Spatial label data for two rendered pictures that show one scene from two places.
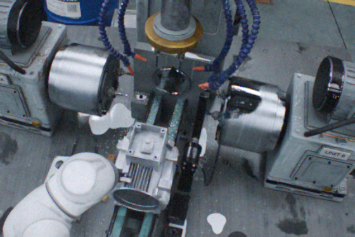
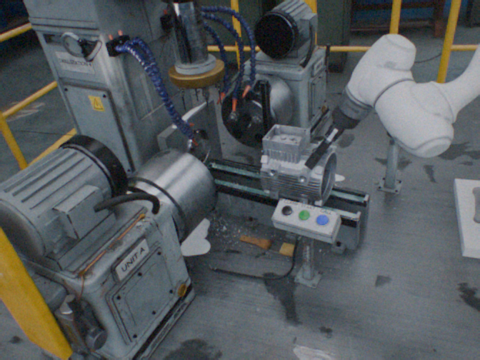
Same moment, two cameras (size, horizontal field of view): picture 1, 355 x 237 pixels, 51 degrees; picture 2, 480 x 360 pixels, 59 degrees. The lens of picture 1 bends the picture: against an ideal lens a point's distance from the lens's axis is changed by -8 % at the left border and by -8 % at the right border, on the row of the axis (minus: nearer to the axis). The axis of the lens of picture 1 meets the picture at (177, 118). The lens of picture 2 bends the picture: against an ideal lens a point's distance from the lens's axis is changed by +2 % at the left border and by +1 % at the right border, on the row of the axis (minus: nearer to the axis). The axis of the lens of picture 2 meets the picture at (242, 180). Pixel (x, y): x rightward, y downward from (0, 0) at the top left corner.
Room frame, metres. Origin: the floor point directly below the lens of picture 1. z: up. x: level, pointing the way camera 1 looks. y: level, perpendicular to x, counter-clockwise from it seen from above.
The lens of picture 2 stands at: (0.25, 1.16, 1.81)
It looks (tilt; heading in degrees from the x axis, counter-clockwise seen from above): 36 degrees down; 297
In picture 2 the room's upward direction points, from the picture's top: 7 degrees counter-clockwise
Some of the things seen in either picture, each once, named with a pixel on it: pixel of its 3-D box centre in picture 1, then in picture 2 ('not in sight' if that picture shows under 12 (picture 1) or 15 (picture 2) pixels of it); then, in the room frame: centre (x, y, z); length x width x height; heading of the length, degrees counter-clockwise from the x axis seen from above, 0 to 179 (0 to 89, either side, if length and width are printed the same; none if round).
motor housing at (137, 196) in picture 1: (143, 173); (299, 170); (0.59, 0.08, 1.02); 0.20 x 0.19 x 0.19; 175
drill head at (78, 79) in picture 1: (73, 76); (158, 207); (0.93, 0.40, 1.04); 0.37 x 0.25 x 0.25; 84
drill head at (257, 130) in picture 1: (257, 116); (261, 106); (0.86, -0.28, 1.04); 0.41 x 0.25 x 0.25; 84
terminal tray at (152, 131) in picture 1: (146, 147); (286, 143); (0.63, 0.08, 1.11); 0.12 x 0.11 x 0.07; 175
